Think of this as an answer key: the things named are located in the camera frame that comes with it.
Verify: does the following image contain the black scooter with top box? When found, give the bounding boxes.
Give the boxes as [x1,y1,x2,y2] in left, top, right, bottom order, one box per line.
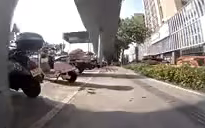
[7,31,46,99]

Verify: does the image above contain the dark paved parking strip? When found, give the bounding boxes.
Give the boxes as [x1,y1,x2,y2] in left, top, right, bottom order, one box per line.
[0,69,93,128]

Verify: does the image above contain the grey paved path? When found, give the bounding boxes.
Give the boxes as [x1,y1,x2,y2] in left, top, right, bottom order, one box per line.
[39,65,205,128]

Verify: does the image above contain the dark vehicle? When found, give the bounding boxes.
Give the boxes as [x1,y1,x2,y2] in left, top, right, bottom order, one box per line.
[141,54,165,66]

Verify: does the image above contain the flat shelter roof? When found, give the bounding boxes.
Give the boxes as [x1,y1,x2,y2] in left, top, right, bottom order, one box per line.
[62,30,92,54]

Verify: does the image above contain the parked motorcycle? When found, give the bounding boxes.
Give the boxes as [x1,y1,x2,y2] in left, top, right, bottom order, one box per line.
[39,49,79,84]

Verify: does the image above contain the grey concrete viaduct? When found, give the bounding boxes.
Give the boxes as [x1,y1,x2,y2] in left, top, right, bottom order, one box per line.
[73,0,124,66]

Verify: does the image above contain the green leafy tree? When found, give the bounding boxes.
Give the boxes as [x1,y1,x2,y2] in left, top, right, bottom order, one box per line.
[114,14,153,66]

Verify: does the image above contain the white building with grid windows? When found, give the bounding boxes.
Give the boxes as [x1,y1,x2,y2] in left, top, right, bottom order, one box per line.
[136,0,205,64]

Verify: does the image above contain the pale kerb beside hedge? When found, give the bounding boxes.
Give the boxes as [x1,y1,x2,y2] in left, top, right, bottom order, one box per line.
[129,69,205,99]

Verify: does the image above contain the red car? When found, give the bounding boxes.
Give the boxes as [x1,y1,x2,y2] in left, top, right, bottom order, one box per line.
[175,54,205,68]

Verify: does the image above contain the green hedge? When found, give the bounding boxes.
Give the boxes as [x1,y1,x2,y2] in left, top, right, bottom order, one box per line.
[123,62,205,93]

